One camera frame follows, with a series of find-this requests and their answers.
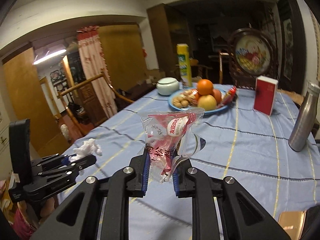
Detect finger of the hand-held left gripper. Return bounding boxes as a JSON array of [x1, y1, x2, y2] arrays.
[[24, 155, 98, 200], [31, 154, 70, 173]]

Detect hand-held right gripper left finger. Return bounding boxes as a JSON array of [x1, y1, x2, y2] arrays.
[[30, 152, 150, 240]]

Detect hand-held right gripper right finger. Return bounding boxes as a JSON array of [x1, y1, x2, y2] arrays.
[[172, 158, 292, 240]]

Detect white tissue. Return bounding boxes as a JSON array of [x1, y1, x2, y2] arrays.
[[70, 139, 103, 162]]

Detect clear red snack bag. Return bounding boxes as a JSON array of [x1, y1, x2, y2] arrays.
[[140, 107, 207, 183]]

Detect person's left hand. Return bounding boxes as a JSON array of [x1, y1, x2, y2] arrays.
[[39, 196, 57, 219]]

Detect blue striped tablecloth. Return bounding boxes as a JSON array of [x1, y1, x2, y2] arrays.
[[57, 84, 320, 240]]

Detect display shelf with plates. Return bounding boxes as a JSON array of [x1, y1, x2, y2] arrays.
[[50, 67, 68, 90]]

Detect pile of walnuts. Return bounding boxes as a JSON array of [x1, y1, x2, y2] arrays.
[[173, 95, 190, 108]]

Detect yellow apple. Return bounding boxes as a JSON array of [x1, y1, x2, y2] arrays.
[[197, 94, 217, 111]]

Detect blue fruit plate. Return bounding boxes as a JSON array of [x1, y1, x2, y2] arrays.
[[168, 88, 233, 113]]

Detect clear packet of biscuits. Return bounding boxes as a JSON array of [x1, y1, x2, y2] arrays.
[[180, 88, 199, 103]]

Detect white lidded ceramic jar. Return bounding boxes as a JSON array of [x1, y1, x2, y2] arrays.
[[156, 77, 178, 96]]

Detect ceiling tube light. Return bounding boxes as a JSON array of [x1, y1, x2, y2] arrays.
[[32, 48, 67, 65]]

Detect red snack packet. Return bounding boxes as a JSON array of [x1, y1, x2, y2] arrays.
[[220, 86, 237, 105]]

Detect cardboard boxes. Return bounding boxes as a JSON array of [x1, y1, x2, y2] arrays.
[[145, 69, 163, 84]]

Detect white red patterned curtain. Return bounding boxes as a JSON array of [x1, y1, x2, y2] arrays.
[[76, 25, 118, 128]]

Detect round-backed wooden chair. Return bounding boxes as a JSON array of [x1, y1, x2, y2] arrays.
[[190, 59, 213, 80]]

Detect yellow green spray can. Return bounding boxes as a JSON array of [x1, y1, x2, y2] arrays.
[[176, 44, 193, 88]]

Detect square-framed wooden chair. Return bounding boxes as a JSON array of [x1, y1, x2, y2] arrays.
[[218, 51, 232, 84]]

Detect red box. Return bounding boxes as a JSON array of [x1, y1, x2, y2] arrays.
[[253, 76, 278, 116]]

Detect gold phone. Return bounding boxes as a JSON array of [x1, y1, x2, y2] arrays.
[[278, 210, 307, 240]]

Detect steel bottle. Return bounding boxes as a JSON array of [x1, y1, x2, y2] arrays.
[[288, 80, 320, 152]]

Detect tall wooden cabinet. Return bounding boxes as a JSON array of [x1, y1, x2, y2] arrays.
[[147, 4, 190, 70]]

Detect round embroidered table screen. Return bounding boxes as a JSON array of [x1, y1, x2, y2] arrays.
[[227, 27, 278, 88]]

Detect dark framed picture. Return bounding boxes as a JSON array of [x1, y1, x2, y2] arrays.
[[277, 0, 308, 85]]

